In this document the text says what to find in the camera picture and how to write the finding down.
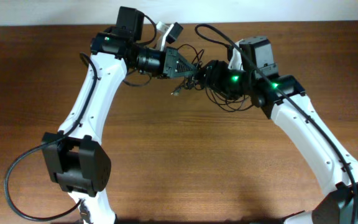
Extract black USB cable short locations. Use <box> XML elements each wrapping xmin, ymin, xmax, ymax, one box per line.
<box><xmin>171</xmin><ymin>77</ymin><xmax>205</xmax><ymax>96</ymax></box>

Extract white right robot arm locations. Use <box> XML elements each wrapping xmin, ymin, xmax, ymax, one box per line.
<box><xmin>197</xmin><ymin>36</ymin><xmax>358</xmax><ymax>223</ymax></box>

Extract black USB cable looped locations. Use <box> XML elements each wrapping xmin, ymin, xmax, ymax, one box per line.
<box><xmin>175</xmin><ymin>43</ymin><xmax>205</xmax><ymax>72</ymax></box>

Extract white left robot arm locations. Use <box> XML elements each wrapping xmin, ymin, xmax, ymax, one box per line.
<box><xmin>42</xmin><ymin>6</ymin><xmax>196</xmax><ymax>223</ymax></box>

